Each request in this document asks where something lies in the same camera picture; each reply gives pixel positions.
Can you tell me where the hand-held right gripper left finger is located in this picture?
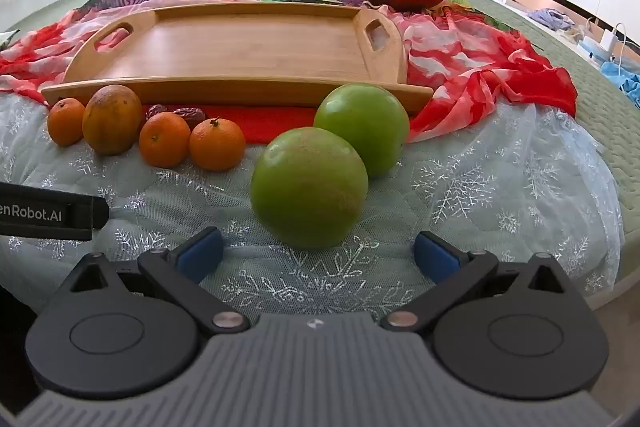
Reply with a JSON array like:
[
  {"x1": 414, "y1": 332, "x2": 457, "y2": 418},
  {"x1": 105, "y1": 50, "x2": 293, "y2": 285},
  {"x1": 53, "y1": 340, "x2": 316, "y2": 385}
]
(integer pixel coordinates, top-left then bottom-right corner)
[{"x1": 50, "y1": 227, "x2": 250, "y2": 337}]

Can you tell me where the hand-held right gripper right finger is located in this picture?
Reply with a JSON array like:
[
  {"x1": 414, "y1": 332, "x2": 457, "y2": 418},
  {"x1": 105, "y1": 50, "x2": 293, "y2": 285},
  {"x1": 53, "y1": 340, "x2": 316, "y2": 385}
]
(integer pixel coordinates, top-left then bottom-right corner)
[{"x1": 380, "y1": 231, "x2": 586, "y2": 333}]

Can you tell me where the small orange mandarin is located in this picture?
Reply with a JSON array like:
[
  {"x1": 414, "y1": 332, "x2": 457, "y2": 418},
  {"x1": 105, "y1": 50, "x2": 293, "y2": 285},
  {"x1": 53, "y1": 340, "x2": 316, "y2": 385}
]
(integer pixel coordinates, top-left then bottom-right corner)
[
  {"x1": 47, "y1": 98, "x2": 87, "y2": 146},
  {"x1": 139, "y1": 112, "x2": 192, "y2": 168},
  {"x1": 189, "y1": 118, "x2": 247, "y2": 172}
]

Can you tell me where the green apple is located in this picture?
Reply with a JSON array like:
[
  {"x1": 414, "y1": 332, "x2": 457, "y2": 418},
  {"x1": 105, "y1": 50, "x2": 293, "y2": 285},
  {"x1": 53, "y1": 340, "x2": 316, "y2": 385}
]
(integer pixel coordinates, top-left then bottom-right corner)
[
  {"x1": 314, "y1": 83, "x2": 411, "y2": 178},
  {"x1": 251, "y1": 127, "x2": 369, "y2": 250}
]

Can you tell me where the wooden tray with handles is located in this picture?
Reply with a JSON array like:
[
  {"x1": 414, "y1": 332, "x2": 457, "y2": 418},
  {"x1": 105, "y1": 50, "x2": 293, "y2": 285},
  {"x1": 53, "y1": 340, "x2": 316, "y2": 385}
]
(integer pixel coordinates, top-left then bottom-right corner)
[{"x1": 41, "y1": 2, "x2": 434, "y2": 115}]

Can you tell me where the white snowflake lace cloth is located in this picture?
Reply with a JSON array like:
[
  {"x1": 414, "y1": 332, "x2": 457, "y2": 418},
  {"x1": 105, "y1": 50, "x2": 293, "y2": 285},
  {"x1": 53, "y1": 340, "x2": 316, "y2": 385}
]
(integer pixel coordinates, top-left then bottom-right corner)
[{"x1": 0, "y1": 97, "x2": 626, "y2": 308}]

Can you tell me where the brownish yellow mango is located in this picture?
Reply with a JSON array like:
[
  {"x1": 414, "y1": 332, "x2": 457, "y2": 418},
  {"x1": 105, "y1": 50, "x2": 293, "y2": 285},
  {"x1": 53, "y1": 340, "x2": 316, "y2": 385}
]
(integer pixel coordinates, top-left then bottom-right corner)
[{"x1": 82, "y1": 85, "x2": 143, "y2": 156}]

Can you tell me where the colourful sheer scarf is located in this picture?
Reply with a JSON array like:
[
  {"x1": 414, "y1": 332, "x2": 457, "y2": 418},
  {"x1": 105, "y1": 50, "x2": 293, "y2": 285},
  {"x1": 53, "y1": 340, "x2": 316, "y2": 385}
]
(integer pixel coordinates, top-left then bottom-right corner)
[{"x1": 0, "y1": 0, "x2": 578, "y2": 142}]

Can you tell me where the green quilted bedspread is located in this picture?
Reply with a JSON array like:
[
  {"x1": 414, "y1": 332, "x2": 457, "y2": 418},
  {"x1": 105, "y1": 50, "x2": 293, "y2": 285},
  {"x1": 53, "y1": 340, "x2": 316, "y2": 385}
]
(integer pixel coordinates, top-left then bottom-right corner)
[{"x1": 0, "y1": 0, "x2": 640, "y2": 308}]

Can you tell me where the blue cloth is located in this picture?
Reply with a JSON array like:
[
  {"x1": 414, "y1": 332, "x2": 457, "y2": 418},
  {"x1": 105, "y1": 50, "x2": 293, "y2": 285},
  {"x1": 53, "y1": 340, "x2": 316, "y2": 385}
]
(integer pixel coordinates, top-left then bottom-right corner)
[{"x1": 600, "y1": 61, "x2": 640, "y2": 108}]

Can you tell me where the lavender clothing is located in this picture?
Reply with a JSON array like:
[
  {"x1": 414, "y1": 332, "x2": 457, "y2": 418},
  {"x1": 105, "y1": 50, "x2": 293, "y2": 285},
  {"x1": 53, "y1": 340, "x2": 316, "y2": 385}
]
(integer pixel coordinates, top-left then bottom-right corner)
[{"x1": 527, "y1": 8, "x2": 576, "y2": 32}]

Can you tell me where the white charger with cable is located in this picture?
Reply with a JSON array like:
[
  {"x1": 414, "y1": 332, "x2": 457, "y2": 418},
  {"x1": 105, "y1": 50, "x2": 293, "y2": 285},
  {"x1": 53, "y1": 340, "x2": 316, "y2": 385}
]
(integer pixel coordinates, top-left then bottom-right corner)
[{"x1": 582, "y1": 19, "x2": 632, "y2": 60}]

